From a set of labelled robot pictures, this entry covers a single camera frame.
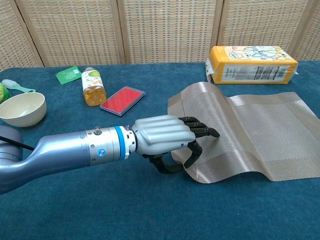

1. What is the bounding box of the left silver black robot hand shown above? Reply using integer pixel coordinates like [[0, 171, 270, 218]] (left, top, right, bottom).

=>
[[131, 114, 221, 175]]

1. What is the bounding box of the beige woven placemat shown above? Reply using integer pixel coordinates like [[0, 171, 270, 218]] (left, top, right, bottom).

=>
[[167, 81, 317, 185]]

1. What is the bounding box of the white bowl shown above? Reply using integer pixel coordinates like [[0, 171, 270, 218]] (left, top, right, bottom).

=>
[[0, 91, 48, 128]]

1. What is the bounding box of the red pad clear case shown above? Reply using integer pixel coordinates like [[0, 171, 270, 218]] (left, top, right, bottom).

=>
[[99, 86, 147, 118]]

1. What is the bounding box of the blue felt table cover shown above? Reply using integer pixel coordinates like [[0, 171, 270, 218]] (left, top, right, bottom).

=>
[[0, 60, 320, 240]]

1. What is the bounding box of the amber juice bottle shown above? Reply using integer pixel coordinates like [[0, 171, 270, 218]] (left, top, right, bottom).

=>
[[81, 67, 107, 108]]

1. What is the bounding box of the woven bamboo folding screen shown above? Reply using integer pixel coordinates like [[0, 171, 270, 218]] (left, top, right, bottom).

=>
[[0, 0, 320, 72]]

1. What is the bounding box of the orange cartoon tissue pack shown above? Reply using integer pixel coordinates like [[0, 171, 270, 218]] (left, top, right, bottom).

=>
[[205, 45, 300, 85]]

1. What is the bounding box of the green square sachet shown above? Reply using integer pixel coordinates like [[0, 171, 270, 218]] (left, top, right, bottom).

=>
[[55, 65, 83, 86]]

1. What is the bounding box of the mint green brush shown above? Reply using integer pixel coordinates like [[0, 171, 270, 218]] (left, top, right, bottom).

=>
[[1, 78, 37, 94]]

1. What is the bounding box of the green yellow tissue pack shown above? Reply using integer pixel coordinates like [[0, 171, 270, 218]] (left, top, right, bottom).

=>
[[0, 82, 12, 106]]

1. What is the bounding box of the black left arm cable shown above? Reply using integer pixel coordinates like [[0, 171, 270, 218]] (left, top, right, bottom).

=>
[[0, 134, 35, 152]]

